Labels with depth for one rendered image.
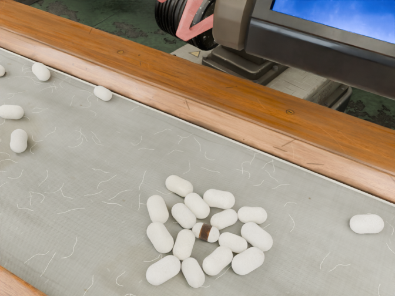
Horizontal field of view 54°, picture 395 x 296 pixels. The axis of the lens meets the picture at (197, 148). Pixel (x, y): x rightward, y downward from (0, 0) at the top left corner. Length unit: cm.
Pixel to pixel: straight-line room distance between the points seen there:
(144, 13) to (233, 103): 198
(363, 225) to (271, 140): 16
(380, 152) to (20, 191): 46
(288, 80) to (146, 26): 136
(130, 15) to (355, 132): 206
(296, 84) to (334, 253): 75
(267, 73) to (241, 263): 79
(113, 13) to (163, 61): 188
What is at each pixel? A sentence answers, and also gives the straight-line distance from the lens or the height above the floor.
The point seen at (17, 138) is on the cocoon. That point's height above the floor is 76.
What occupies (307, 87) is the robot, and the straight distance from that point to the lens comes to 115.
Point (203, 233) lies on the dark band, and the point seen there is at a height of 76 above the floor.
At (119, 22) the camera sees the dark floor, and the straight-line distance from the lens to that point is 243.
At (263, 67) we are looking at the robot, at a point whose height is 52.
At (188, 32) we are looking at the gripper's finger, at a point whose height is 91.
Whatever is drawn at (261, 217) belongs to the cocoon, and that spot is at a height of 76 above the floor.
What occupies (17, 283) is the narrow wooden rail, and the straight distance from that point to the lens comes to 42.
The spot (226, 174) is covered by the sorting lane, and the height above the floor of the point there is 74.
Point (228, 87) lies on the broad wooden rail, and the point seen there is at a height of 76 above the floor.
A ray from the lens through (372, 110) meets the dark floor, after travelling 198.
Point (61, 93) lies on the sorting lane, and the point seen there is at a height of 74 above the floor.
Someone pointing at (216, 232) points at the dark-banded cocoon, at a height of 76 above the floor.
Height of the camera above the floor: 112
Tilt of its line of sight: 46 degrees down
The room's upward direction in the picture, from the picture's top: 3 degrees clockwise
